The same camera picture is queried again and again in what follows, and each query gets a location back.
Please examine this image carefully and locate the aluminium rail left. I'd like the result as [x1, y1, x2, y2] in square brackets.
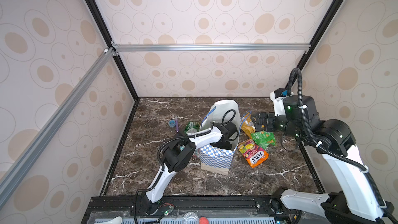
[1, 47, 116, 207]

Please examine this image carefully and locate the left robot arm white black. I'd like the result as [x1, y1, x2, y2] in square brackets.
[142, 121, 238, 204]

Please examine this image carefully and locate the aluminium rail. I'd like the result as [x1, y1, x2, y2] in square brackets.
[1, 47, 116, 207]
[114, 43, 311, 52]

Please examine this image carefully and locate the blue checkered paper bag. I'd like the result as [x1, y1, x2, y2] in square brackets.
[199, 100, 241, 175]

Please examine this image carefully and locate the black corner frame post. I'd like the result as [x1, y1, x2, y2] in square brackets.
[84, 0, 140, 101]
[296, 0, 344, 70]

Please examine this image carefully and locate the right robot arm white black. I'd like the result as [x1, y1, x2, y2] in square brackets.
[251, 95, 398, 224]

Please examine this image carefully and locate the orange Foxs candy bag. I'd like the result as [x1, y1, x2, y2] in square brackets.
[237, 139, 269, 168]

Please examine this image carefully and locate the red emergency button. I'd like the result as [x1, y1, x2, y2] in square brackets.
[199, 217, 209, 224]

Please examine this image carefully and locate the aluminium rail back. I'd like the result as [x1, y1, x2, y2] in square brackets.
[114, 43, 311, 52]

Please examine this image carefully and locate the purple pen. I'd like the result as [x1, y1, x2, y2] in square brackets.
[175, 117, 179, 133]

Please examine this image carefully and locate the black corner frame post left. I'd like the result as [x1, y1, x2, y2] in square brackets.
[84, 0, 140, 101]

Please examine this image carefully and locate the blue tape roll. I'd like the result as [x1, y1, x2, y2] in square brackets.
[168, 120, 176, 128]

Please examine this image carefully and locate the yellow snack bag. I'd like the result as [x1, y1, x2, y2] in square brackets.
[240, 112, 256, 138]

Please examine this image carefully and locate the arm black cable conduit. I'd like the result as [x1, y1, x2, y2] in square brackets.
[133, 108, 237, 215]
[285, 67, 398, 224]

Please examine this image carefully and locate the green corn snack bag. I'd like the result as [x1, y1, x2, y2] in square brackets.
[251, 131, 276, 149]

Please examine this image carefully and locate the clear plastic cup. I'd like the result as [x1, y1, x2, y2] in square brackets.
[181, 212, 200, 224]

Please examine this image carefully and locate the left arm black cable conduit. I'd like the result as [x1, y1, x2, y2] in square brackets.
[133, 108, 237, 215]

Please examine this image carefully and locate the black corner frame post right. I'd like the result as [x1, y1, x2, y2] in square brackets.
[296, 0, 344, 70]

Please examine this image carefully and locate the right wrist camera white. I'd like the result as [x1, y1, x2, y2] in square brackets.
[270, 88, 294, 117]

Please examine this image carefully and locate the green white small snack pack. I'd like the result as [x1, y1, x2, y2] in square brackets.
[184, 121, 200, 134]

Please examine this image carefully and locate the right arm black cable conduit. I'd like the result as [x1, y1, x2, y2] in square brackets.
[285, 67, 398, 224]

